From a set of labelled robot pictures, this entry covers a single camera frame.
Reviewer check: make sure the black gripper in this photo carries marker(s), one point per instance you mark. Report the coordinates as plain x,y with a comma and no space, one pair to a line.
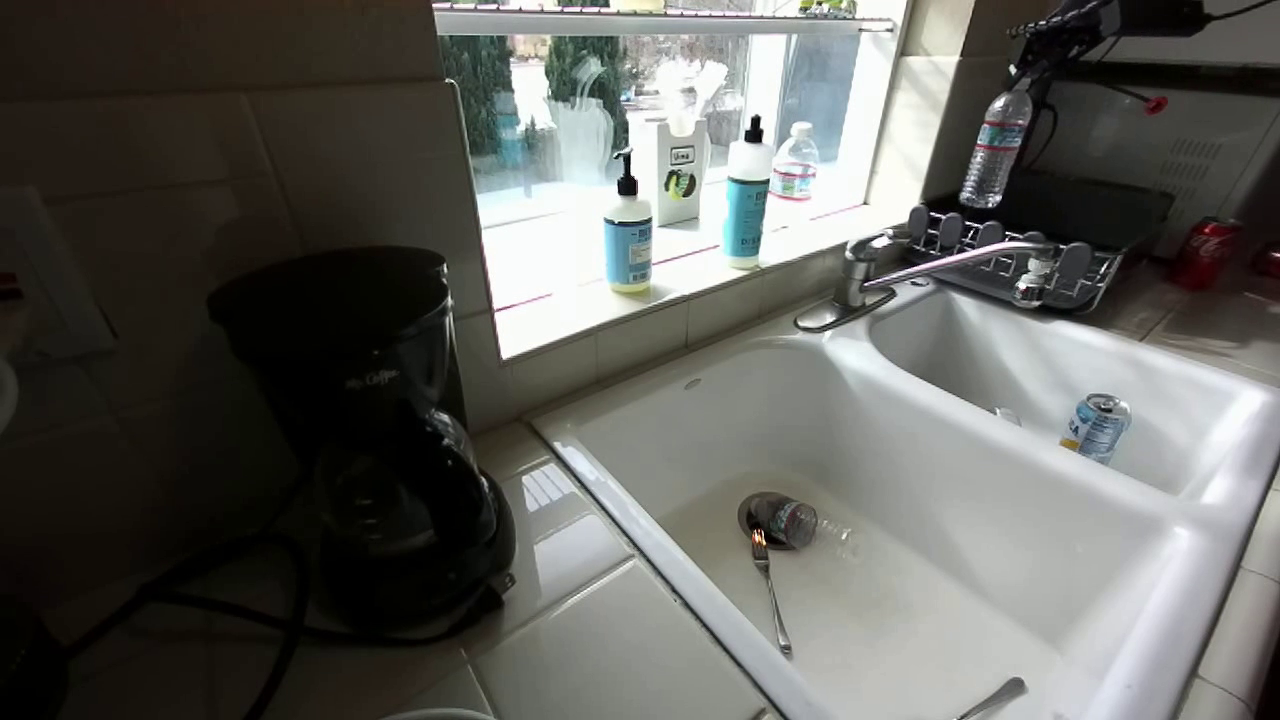
1086,25

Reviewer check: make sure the clear water bottle red label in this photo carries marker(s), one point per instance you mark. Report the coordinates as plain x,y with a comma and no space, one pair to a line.
993,147
797,167

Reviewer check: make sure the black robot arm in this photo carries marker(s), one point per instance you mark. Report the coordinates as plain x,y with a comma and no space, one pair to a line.
1160,14

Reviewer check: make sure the tall teal soap bottle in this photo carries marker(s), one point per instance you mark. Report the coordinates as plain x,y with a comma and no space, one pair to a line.
747,215

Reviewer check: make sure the short soap bottle blue label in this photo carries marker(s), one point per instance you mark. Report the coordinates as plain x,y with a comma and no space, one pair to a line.
630,244

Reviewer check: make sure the red round object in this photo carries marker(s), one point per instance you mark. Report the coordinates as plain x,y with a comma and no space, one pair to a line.
1211,253

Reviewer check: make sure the chrome sink faucet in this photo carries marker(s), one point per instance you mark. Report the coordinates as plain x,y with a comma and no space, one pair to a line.
865,273

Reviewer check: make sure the light blue soda can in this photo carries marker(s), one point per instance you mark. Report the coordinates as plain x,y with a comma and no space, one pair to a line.
1096,427

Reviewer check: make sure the white carton with print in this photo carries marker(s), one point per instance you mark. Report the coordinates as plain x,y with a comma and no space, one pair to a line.
677,167

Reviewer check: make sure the white double basin sink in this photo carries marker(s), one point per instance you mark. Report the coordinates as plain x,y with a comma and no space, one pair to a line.
932,535

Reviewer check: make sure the metal drain strainer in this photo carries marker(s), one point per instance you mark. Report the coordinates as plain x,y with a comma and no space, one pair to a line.
785,515

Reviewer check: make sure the metal spoon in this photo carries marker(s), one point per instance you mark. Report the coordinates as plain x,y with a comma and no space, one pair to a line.
771,593

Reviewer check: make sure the small metal utensil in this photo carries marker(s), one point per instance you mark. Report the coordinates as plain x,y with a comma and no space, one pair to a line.
993,698

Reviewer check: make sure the black coffee maker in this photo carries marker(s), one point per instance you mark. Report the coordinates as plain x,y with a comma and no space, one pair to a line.
400,522

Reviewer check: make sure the white window frame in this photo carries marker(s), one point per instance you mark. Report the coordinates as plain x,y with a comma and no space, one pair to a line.
665,20

